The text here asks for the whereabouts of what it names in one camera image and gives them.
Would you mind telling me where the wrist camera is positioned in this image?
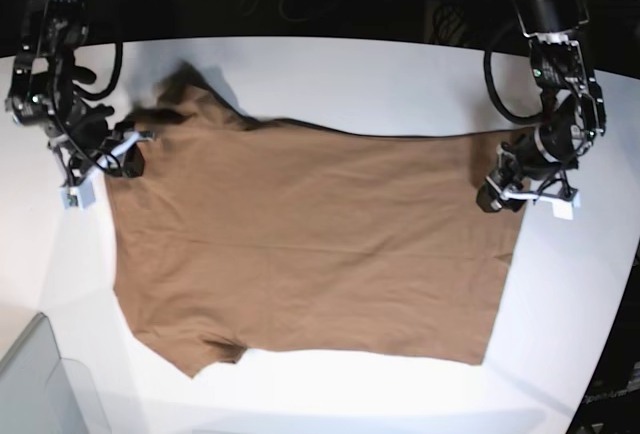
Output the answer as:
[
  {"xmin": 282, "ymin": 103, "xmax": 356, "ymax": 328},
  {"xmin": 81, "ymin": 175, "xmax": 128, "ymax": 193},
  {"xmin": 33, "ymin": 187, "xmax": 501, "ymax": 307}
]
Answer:
[
  {"xmin": 59, "ymin": 180, "xmax": 96, "ymax": 210},
  {"xmin": 551, "ymin": 193, "xmax": 581, "ymax": 221}
]

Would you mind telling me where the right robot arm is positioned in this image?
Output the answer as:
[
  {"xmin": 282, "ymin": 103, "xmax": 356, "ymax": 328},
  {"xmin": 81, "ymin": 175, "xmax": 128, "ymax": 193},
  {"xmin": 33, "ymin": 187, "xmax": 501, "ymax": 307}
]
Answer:
[{"xmin": 5, "ymin": 0, "xmax": 154, "ymax": 189}]

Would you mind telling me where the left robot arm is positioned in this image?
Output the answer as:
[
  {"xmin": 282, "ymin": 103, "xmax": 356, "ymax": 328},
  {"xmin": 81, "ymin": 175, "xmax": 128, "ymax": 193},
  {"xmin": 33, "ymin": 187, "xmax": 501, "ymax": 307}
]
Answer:
[{"xmin": 476, "ymin": 0, "xmax": 606, "ymax": 213}]

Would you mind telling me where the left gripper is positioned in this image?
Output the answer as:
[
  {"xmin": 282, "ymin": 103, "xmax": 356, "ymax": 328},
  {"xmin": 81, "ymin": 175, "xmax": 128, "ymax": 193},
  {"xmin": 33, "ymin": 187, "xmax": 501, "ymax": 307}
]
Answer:
[{"xmin": 476, "ymin": 138, "xmax": 583, "ymax": 213}]

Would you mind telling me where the brown t-shirt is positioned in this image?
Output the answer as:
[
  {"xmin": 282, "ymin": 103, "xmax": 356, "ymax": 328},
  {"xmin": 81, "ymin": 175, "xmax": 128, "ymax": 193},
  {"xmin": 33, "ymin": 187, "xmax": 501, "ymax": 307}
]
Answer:
[{"xmin": 106, "ymin": 65, "xmax": 522, "ymax": 376}]

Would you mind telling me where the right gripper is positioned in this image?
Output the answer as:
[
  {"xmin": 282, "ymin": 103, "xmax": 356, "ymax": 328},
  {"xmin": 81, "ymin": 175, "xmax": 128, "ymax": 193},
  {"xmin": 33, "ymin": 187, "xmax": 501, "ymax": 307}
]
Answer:
[{"xmin": 47, "ymin": 126, "xmax": 156, "ymax": 186}]

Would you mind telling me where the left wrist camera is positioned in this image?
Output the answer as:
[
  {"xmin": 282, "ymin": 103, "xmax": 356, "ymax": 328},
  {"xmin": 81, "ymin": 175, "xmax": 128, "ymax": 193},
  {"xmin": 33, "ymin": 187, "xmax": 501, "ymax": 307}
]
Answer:
[{"xmin": 551, "ymin": 193, "xmax": 581, "ymax": 221}]

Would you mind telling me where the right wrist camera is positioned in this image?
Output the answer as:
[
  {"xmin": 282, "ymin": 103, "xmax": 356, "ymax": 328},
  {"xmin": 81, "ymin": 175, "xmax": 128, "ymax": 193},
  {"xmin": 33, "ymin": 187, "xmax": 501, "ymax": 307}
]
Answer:
[{"xmin": 59, "ymin": 180, "xmax": 96, "ymax": 210}]

